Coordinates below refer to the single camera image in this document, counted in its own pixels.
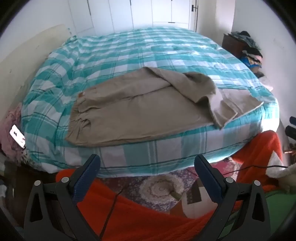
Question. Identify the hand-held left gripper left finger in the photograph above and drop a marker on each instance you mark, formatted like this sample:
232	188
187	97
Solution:
85	177

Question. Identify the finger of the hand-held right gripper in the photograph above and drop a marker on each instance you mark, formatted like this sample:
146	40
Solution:
293	120
291	132

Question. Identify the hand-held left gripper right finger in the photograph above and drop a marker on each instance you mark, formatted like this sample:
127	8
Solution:
207	178

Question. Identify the khaki pants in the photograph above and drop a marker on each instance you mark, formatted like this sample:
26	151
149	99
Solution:
129	111

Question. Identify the white plush toy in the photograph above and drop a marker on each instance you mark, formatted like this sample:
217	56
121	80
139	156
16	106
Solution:
286	177

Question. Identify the patterned crochet rug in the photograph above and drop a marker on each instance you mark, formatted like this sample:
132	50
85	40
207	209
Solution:
159	187

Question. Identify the green cloth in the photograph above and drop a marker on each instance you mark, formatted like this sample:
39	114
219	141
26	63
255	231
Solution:
275	199

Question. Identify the red fleece blanket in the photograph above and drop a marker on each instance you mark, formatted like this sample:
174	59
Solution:
138	220

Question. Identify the pile of clothes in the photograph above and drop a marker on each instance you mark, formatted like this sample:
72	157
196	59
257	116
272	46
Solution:
252	53

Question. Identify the white smartphone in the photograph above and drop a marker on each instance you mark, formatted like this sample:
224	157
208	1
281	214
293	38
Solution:
17	136

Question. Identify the pink cloth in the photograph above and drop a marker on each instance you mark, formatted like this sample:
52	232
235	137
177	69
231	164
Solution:
6	122

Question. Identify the dark wooden nightstand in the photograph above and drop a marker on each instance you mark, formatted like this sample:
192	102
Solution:
231	45

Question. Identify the teal checked bed cover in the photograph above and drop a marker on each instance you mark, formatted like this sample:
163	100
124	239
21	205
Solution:
138	46

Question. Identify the white wardrobe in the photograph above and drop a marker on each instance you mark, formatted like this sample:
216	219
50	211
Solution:
143	11

